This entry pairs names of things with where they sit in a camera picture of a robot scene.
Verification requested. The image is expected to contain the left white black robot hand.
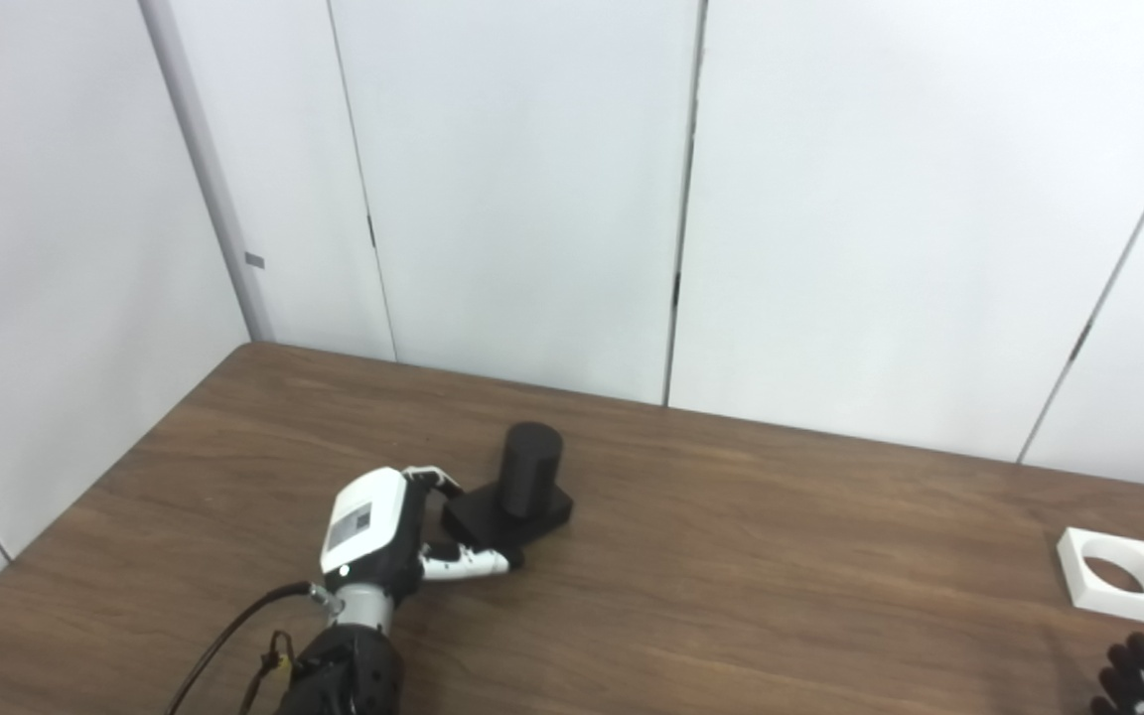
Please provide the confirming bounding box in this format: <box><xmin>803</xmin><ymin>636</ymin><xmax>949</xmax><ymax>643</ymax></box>
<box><xmin>320</xmin><ymin>465</ymin><xmax>523</xmax><ymax>602</ymax></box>

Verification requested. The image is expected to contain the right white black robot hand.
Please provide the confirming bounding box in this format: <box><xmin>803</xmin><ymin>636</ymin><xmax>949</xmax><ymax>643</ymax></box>
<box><xmin>1090</xmin><ymin>633</ymin><xmax>1144</xmax><ymax>715</ymax></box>

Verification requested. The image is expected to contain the white square piece with hole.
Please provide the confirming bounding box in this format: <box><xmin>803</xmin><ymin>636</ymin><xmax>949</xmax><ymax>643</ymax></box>
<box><xmin>1057</xmin><ymin>527</ymin><xmax>1144</xmax><ymax>626</ymax></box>

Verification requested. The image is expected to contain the black peg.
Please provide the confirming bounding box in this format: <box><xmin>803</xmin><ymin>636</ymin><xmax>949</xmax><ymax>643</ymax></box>
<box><xmin>441</xmin><ymin>422</ymin><xmax>575</xmax><ymax>549</ymax></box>

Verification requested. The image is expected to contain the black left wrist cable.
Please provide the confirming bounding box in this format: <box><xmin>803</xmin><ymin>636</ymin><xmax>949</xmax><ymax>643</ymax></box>
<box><xmin>167</xmin><ymin>582</ymin><xmax>343</xmax><ymax>715</ymax></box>

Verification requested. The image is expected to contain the gray wall corner post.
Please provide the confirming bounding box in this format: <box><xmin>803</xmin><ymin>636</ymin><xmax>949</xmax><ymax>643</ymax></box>
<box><xmin>138</xmin><ymin>0</ymin><xmax>275</xmax><ymax>345</ymax></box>

